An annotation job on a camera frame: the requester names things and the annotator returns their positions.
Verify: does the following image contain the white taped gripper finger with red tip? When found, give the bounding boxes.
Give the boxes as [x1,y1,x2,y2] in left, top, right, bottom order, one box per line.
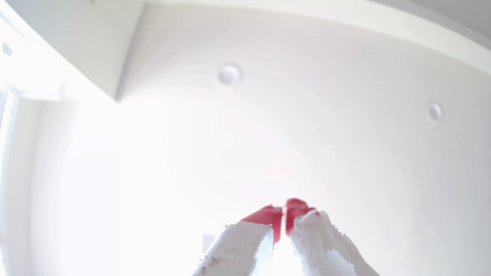
[285,198,380,276]
[193,204,284,276]

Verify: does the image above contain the white ceiling air vent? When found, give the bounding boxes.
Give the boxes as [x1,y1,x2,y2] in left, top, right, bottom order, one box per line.
[202,234,218,254]

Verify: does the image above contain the round recessed ceiling light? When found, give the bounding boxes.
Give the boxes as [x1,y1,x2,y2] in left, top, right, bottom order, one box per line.
[427,101,445,123]

